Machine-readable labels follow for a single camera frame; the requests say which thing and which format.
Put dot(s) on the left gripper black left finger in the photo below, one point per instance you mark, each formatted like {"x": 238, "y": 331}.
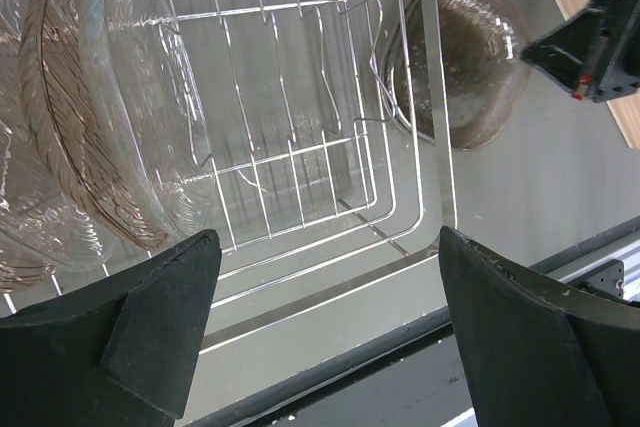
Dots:
{"x": 121, "y": 351}

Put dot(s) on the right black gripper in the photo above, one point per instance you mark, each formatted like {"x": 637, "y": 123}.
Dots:
{"x": 595, "y": 54}

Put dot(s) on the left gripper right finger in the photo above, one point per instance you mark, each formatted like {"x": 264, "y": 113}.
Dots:
{"x": 535, "y": 351}

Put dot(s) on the clear glass plate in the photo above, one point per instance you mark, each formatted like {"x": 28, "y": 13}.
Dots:
{"x": 25, "y": 185}
{"x": 73, "y": 240}
{"x": 146, "y": 100}

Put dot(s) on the wire dish rack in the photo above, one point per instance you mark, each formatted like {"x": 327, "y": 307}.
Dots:
{"x": 319, "y": 187}

